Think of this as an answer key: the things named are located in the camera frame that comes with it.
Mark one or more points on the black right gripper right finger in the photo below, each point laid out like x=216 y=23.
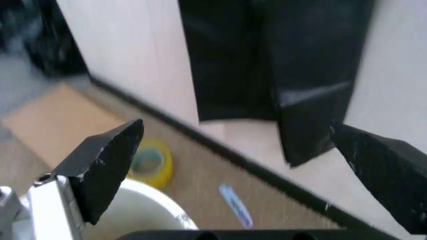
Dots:
x=383 y=170

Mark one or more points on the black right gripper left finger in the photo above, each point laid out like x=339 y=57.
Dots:
x=96 y=172

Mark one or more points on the white round trash bin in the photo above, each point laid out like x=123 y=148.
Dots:
x=146 y=210

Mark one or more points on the black plastic garbage bag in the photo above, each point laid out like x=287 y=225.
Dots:
x=267 y=75

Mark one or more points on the yellow adhesive tape roll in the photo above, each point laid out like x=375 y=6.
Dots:
x=155 y=162

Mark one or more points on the brown cardboard sheet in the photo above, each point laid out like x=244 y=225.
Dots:
x=63 y=122

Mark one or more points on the black furniture block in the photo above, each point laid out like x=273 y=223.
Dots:
x=50 y=40

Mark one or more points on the blue and white label strip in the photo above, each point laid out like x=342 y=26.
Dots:
x=235 y=202

